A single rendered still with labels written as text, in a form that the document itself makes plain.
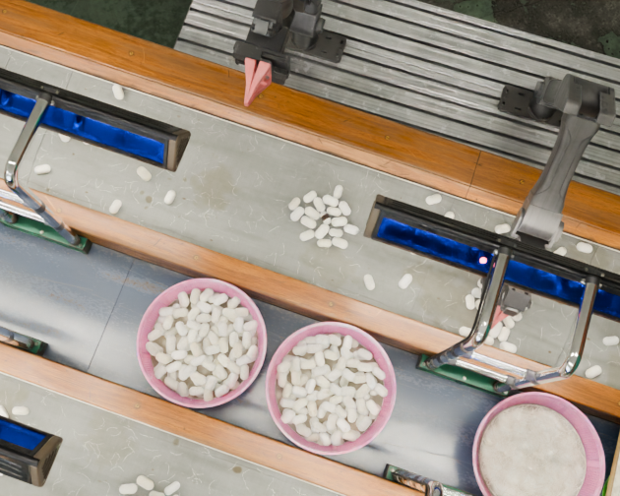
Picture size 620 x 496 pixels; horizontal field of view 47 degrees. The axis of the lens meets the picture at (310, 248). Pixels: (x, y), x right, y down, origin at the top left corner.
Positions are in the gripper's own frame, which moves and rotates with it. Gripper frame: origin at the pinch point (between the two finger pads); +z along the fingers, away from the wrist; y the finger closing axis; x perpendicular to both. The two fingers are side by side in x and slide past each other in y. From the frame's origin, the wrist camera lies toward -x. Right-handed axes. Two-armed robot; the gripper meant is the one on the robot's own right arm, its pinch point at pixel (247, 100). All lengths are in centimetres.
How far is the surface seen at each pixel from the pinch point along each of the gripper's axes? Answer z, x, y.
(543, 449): 40, 34, 76
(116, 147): 15.0, 1.0, -19.3
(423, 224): 13.9, -3.6, 35.7
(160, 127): 10.4, -2.6, -12.1
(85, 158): 10, 33, -37
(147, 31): -63, 108, -64
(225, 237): 17.4, 33.2, -1.1
